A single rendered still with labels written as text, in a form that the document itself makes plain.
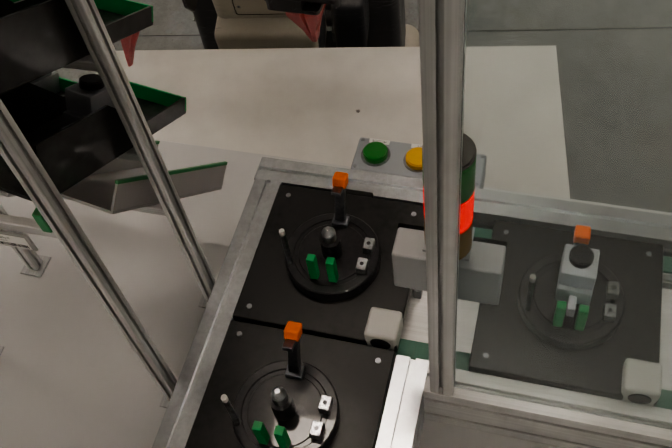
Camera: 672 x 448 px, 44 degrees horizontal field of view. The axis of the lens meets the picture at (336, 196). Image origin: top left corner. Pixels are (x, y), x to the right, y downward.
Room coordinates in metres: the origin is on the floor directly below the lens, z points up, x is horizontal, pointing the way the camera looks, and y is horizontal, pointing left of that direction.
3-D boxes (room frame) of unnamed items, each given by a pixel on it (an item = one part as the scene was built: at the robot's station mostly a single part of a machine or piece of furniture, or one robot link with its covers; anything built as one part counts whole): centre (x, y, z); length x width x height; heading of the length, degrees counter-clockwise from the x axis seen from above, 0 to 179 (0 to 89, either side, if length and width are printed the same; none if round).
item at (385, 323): (0.66, 0.02, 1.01); 0.24 x 0.24 x 0.13; 68
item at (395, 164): (0.82, -0.14, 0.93); 0.21 x 0.07 x 0.06; 68
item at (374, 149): (0.85, -0.07, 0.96); 0.04 x 0.04 x 0.02
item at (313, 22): (0.86, 0.00, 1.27); 0.07 x 0.07 x 0.09; 67
